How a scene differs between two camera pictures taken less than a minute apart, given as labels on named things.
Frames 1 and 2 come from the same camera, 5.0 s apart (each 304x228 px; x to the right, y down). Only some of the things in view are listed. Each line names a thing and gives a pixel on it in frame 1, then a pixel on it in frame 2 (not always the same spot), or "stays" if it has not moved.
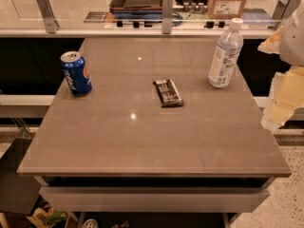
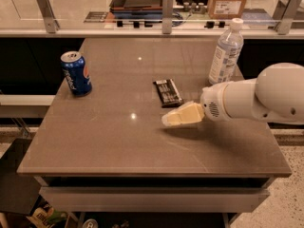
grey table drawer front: x=151 y=199 stays
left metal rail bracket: x=51 y=24 stays
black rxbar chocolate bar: x=167 y=93 stays
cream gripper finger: x=286 y=95 -> x=212 y=105
